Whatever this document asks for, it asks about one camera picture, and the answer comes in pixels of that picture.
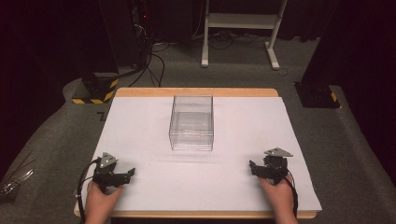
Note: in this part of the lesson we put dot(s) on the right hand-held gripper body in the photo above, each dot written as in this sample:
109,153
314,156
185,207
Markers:
275,165

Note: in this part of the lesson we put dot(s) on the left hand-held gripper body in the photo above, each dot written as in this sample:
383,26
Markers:
106,172

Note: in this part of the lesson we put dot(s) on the person's left hand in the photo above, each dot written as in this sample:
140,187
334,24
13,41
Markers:
101,200

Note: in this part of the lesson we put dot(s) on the person's right hand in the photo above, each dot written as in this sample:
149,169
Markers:
278,196

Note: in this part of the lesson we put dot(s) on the white paper sheet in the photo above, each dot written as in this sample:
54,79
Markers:
149,140

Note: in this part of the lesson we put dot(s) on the clear plastic box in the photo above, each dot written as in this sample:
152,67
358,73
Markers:
191,124

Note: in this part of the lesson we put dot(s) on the black yellow striped stand base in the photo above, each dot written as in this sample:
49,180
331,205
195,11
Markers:
99,90

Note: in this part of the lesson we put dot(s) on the wooden table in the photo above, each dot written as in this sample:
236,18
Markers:
193,92

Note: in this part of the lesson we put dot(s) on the black equipment column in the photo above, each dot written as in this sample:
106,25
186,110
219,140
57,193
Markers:
124,31

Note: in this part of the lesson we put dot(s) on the white metal stand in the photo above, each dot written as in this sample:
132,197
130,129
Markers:
243,21

